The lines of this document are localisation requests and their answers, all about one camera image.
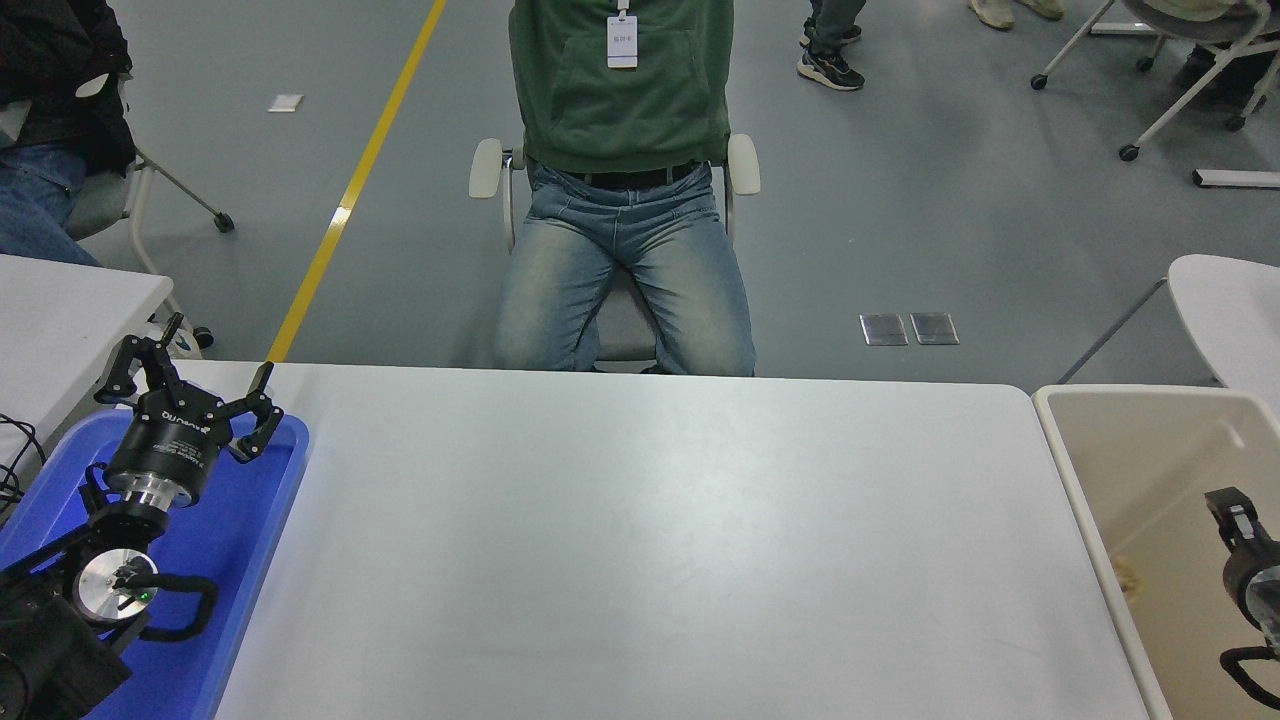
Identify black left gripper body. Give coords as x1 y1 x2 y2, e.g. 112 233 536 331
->
104 390 236 495

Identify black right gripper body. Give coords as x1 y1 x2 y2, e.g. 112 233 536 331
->
1221 539 1280 634

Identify white side table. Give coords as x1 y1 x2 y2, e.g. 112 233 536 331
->
0 254 176 471

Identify large pale bin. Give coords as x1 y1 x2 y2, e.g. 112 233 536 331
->
1032 384 1280 720

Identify blue plastic tray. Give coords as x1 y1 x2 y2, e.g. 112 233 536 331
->
0 408 311 720

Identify grey wheeled chair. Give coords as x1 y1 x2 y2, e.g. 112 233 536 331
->
0 70 236 353

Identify white rounded table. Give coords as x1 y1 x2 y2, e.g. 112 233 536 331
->
1055 254 1280 416

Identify person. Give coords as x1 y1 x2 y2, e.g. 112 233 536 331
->
493 0 758 378
1165 38 1280 113
967 0 1067 31
0 0 136 269
797 0 867 93

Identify grey chair white armrests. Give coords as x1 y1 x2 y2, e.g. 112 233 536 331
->
468 133 761 376

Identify white bar on floor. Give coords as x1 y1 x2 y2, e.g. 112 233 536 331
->
1190 168 1280 190

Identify white-framed wheeled chair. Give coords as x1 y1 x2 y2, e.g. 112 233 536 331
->
1030 0 1280 163

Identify white ID badge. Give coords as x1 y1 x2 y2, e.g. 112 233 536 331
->
606 0 639 70

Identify thin black cable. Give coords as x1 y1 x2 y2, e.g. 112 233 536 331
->
0 413 47 521

